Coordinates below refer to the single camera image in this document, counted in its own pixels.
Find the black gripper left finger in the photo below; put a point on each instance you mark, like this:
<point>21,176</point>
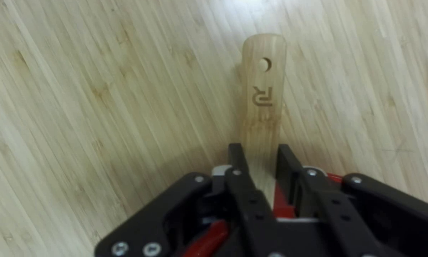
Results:
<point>244,209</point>

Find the wooden slotted spatula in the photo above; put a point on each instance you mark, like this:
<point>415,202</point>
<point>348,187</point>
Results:
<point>264,119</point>

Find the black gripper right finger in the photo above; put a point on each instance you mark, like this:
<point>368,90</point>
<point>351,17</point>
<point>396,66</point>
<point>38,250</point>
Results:
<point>365,219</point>

